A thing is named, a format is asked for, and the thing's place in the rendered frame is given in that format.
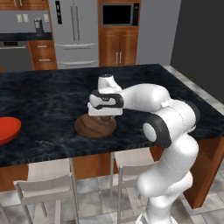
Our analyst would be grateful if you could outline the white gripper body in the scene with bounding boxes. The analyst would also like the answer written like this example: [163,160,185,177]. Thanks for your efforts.
[87,102,123,117]

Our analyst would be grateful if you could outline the brown wooden plate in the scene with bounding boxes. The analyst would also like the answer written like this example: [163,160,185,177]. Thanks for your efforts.
[73,113,117,140]

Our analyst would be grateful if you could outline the wooden dining counter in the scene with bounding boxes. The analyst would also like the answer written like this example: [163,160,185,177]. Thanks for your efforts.
[0,63,224,210]

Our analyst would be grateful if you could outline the red bowl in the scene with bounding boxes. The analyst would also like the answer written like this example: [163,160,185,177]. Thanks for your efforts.
[0,116,22,146]

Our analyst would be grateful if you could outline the wooden tall cupboard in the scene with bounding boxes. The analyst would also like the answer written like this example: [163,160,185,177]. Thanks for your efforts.
[97,0,142,68]

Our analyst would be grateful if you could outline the white bar stool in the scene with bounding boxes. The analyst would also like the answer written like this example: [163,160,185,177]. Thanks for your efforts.
[109,147,165,224]
[12,157,81,224]

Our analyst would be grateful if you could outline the wooden drawer cabinet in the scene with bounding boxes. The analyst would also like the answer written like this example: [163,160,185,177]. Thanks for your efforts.
[27,39,59,72]

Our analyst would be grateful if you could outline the stainless steel fridge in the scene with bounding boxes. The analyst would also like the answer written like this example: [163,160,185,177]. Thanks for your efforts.
[47,0,100,70]

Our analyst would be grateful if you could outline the black microwave oven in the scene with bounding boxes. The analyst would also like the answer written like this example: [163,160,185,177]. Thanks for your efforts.
[100,2,141,28]

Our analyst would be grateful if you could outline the grey dishwasher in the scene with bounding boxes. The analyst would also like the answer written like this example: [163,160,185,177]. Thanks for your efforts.
[0,40,33,74]

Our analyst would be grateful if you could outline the grey coffee machine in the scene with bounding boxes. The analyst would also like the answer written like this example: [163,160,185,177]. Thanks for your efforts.
[33,17,45,37]

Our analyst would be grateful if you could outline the wooden wall cupboards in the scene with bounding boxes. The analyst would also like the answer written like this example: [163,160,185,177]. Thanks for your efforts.
[0,0,51,11]

